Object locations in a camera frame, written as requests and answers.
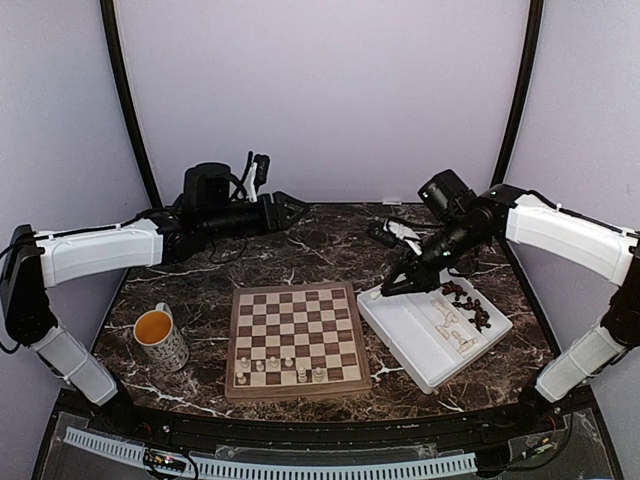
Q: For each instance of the pile of white chess pieces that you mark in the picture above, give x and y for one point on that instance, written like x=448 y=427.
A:
x=454 y=328

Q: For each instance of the black enclosure frame post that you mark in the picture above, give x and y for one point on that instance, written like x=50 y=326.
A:
x=118 y=67
x=521 y=90

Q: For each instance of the black front rail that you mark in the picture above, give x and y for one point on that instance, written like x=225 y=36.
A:
x=391 y=413

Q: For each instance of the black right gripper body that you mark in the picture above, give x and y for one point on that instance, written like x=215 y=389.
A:
x=434 y=269

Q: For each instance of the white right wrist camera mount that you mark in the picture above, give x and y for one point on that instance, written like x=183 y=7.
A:
x=391 y=233

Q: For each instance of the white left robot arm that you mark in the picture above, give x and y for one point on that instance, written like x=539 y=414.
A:
x=215 y=204

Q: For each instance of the black enclosure frame post right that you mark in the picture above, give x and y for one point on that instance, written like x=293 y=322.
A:
x=521 y=90

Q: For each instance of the pile of dark chess pieces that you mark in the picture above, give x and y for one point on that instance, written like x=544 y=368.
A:
x=463 y=301

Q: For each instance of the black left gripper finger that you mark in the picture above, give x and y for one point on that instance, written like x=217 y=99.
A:
x=292 y=205
x=288 y=218

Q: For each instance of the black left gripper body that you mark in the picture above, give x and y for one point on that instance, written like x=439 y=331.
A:
x=265 y=223

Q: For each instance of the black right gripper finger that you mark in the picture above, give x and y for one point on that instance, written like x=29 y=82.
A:
x=398 y=271
x=406 y=287

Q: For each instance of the wooden chess board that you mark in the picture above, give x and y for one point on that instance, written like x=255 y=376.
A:
x=318 y=325

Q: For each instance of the white chess piece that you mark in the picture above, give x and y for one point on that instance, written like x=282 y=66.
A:
x=318 y=374
x=302 y=374

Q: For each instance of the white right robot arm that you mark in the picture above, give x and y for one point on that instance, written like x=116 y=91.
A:
x=529 y=219

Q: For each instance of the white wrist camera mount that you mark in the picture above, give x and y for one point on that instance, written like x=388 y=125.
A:
x=255 y=175
x=391 y=233

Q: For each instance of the patterned mug with orange liquid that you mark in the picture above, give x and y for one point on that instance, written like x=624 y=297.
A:
x=160 y=339

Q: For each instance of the white divided plastic tray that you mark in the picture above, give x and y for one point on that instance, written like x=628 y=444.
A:
x=435 y=336

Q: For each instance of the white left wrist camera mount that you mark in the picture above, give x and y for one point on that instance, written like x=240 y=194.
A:
x=255 y=175

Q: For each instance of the black enclosure frame post left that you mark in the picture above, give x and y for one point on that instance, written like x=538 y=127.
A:
x=118 y=67

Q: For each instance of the white slotted cable duct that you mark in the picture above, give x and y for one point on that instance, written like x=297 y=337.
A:
x=245 y=463

